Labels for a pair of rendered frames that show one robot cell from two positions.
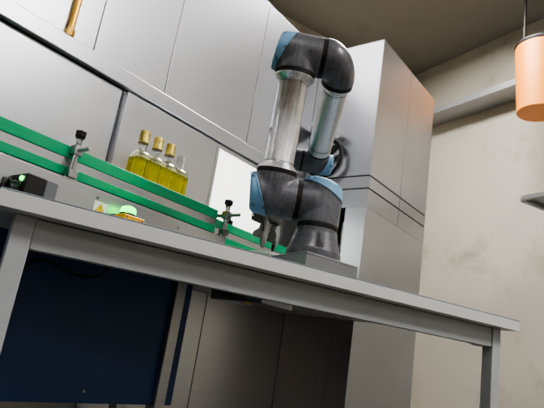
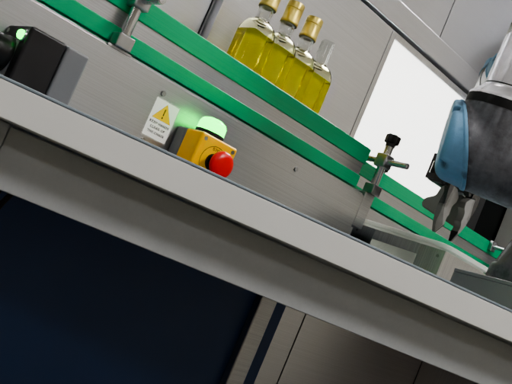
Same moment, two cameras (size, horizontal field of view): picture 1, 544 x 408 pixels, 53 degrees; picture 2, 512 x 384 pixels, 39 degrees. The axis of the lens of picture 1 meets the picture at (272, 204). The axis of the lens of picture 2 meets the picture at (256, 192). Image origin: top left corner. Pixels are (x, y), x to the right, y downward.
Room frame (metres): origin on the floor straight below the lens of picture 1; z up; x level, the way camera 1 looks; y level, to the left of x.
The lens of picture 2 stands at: (0.43, 0.09, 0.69)
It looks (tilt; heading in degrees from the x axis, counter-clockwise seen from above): 5 degrees up; 11
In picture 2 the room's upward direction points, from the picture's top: 23 degrees clockwise
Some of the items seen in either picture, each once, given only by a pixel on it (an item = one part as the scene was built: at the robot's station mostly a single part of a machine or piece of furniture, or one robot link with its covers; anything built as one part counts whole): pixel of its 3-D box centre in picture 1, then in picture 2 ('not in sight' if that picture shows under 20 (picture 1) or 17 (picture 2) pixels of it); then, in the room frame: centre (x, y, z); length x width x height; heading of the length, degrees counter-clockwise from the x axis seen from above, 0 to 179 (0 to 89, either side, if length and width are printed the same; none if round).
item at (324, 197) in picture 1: (318, 202); not in sight; (1.47, -0.13, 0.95); 0.13 x 0.12 x 0.14; 92
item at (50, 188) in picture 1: (29, 196); (34, 71); (1.23, 0.56, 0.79); 0.08 x 0.08 x 0.08; 51
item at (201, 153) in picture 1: (205, 180); (357, 89); (2.10, 0.28, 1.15); 0.90 x 0.03 x 0.34; 141
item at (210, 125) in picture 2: (128, 211); (212, 128); (1.45, 0.39, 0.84); 0.05 x 0.05 x 0.03
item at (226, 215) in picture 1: (221, 217); (372, 162); (1.83, 0.17, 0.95); 0.17 x 0.03 x 0.12; 51
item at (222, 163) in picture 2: not in sight; (217, 164); (1.42, 0.35, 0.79); 0.04 x 0.03 x 0.04; 141
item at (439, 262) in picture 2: not in sight; (403, 264); (1.87, 0.04, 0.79); 0.27 x 0.17 x 0.08; 51
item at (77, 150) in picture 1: (80, 154); (145, 8); (1.33, 0.51, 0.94); 0.07 x 0.04 x 0.13; 51
